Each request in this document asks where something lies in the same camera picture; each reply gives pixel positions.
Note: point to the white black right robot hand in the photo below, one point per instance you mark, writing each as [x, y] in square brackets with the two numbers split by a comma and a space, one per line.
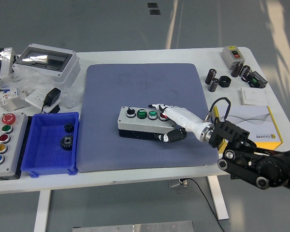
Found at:
[183, 117]

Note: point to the grey four-button control box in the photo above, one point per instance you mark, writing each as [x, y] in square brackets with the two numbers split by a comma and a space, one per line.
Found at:
[140, 125]

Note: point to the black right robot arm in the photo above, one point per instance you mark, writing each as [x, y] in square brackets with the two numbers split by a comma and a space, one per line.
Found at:
[268, 166]

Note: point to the grey five-button control box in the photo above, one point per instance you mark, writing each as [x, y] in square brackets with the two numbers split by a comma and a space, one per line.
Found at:
[12, 149]

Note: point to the dark cylindrical capacitor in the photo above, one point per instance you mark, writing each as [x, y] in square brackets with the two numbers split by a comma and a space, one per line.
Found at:
[211, 76]
[244, 72]
[213, 85]
[236, 69]

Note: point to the black hex nut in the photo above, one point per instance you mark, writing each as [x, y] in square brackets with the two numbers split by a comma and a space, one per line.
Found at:
[228, 82]

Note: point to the grey under-table box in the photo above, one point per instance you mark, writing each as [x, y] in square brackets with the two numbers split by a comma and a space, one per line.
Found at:
[175, 183]

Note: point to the yellow white cardboard box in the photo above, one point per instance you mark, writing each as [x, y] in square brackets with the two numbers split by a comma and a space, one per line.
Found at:
[256, 118]

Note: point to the grey-blue table mat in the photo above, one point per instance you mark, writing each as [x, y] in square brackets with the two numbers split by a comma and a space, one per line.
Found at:
[111, 91]

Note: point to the black green electronic module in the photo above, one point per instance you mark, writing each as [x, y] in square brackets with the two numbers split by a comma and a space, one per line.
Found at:
[257, 79]

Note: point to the white table leg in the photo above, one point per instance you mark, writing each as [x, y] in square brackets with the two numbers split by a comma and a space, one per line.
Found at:
[218, 200]
[41, 212]

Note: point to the black floor plate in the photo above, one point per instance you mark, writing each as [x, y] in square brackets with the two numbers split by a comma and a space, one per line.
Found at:
[154, 12]
[152, 5]

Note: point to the small black bevel gear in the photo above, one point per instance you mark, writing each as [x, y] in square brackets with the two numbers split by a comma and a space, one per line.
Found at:
[68, 127]

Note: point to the large black bevel gear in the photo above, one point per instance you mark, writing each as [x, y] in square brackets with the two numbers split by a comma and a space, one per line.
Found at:
[67, 143]

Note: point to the silver metal plate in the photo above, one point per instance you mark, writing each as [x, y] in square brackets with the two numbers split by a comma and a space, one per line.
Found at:
[135, 227]

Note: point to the grey distribution box clear lid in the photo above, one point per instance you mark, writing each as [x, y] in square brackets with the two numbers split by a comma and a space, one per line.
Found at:
[62, 72]

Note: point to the black power adapter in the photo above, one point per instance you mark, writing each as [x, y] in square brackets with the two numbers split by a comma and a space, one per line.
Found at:
[52, 96]

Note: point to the blue plastic bin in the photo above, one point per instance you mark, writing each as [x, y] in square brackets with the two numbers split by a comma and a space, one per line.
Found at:
[46, 154]

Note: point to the clear plastic bag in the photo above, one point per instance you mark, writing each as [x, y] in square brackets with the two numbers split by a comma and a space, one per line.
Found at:
[26, 79]

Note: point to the black white wrapped device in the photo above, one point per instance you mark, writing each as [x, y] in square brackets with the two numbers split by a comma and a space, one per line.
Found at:
[6, 62]

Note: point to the white wall switch plate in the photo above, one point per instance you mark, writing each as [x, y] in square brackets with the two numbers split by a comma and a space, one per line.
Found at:
[253, 96]

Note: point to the grey two-button switch box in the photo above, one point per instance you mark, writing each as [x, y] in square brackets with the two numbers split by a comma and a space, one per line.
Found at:
[229, 58]

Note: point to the white wall socket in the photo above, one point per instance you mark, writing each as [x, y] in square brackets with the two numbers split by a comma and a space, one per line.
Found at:
[35, 97]

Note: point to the silver metal bracket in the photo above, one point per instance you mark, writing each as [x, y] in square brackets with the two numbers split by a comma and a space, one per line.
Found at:
[17, 105]

